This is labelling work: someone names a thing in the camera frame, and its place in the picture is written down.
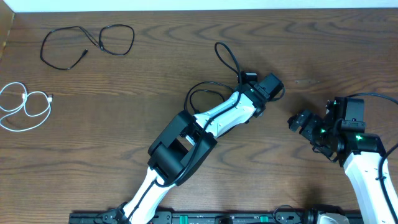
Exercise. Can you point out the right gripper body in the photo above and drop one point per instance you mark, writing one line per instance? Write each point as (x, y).
(318, 132)

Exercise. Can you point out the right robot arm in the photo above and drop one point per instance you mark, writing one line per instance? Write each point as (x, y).
(340, 136)

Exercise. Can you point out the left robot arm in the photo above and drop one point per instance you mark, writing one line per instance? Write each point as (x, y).
(186, 142)

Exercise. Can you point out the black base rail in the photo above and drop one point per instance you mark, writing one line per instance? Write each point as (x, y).
(167, 217)

